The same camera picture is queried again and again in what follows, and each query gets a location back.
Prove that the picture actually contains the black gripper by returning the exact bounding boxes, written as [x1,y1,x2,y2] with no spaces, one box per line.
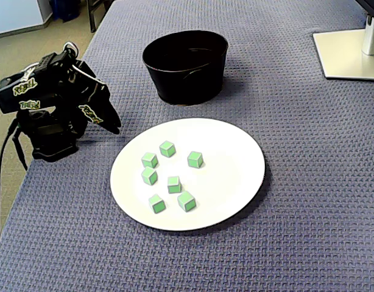
[68,60,122,134]

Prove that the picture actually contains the white board panel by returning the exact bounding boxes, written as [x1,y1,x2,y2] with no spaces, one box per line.
[0,0,45,40]

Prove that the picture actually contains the dark chair legs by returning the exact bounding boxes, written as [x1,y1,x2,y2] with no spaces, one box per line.
[85,0,115,33]

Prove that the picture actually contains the blue woven table cloth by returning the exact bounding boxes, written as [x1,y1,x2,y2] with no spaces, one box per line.
[0,0,374,292]

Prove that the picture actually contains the white round plate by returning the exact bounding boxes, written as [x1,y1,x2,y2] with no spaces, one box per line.
[110,117,266,234]

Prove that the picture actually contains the white monitor stand base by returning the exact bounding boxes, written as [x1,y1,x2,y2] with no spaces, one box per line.
[312,29,374,82]

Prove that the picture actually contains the blue bin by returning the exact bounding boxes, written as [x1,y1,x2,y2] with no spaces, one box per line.
[49,0,82,23]

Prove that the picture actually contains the black round container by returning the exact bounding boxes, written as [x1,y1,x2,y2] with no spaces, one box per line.
[142,29,230,106]

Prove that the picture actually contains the thin black cable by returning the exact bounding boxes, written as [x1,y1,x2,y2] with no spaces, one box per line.
[12,133,29,171]

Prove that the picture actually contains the silver monitor stand column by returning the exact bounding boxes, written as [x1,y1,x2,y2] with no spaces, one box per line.
[362,15,374,56]

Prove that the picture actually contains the green cube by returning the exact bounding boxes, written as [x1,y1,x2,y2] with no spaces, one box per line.
[141,166,158,186]
[187,150,204,169]
[141,151,160,169]
[158,140,177,159]
[167,176,182,194]
[148,193,167,214]
[177,190,196,212]

